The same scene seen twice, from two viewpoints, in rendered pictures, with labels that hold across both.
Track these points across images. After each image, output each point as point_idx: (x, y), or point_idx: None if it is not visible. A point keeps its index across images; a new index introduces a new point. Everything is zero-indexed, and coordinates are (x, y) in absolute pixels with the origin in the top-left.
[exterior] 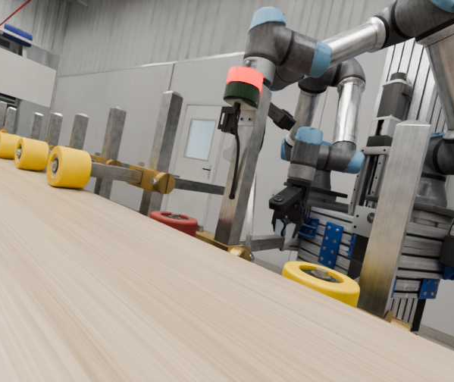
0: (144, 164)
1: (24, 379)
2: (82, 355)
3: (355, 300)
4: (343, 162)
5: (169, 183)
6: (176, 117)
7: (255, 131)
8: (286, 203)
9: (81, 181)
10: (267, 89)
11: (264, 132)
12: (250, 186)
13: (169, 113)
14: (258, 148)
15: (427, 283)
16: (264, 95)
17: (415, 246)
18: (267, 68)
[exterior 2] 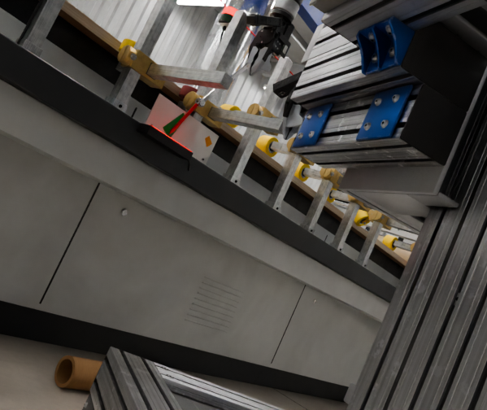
0: (276, 117)
1: None
2: None
3: (123, 41)
4: None
5: (254, 109)
6: (279, 71)
7: (226, 33)
8: (277, 82)
9: None
10: (239, 10)
11: (271, 38)
12: (217, 63)
13: (274, 69)
14: (228, 41)
15: (378, 106)
16: (236, 15)
17: (331, 48)
18: (276, 1)
